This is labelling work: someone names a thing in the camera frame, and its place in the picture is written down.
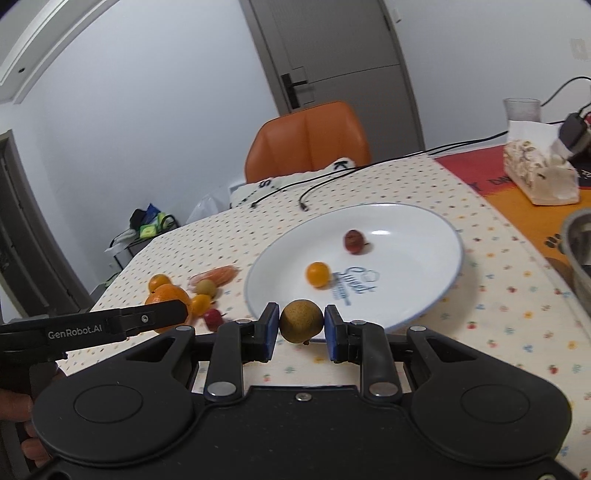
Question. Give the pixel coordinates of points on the person's left hand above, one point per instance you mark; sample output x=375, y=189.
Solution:
x=16, y=404

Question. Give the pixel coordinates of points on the floral tissue box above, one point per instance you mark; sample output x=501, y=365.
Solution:
x=535, y=170

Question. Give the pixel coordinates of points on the white plate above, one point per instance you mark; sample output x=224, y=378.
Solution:
x=406, y=258

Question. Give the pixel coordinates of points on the orange mandarin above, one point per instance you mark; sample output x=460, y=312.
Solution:
x=168, y=294
x=159, y=282

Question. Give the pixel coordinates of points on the orange chair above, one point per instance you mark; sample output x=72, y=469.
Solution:
x=304, y=138

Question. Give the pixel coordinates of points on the red orange mat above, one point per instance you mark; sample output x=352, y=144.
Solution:
x=521, y=207

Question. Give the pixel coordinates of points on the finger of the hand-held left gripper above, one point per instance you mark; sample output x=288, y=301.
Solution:
x=152, y=316

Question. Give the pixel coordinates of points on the brown kiwi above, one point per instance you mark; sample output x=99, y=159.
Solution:
x=206, y=287
x=300, y=321

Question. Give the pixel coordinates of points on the white plastic bag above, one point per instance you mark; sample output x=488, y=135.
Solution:
x=207, y=210

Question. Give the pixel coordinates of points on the dark doorway frame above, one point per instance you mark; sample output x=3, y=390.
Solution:
x=27, y=221

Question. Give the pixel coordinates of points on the peeled orange piece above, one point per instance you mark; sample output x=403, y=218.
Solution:
x=214, y=275

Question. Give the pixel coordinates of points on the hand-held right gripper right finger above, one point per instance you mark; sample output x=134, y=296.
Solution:
x=333, y=337

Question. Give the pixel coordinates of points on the small red fruit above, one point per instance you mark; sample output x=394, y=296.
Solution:
x=213, y=318
x=354, y=241

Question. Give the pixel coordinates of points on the grey door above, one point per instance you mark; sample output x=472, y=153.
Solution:
x=341, y=41

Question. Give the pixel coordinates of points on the black charger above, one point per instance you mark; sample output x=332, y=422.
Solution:
x=575, y=131

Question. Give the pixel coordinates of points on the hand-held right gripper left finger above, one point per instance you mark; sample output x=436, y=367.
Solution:
x=270, y=334

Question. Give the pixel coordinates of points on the steel bowl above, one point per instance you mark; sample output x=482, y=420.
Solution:
x=579, y=244

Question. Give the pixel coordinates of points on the small orange kumquat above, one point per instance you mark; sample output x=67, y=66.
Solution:
x=201, y=304
x=318, y=274

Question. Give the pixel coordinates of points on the black metal rack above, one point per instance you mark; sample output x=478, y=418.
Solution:
x=138, y=235

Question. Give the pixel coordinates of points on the clear plastic cup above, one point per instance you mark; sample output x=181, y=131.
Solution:
x=521, y=110

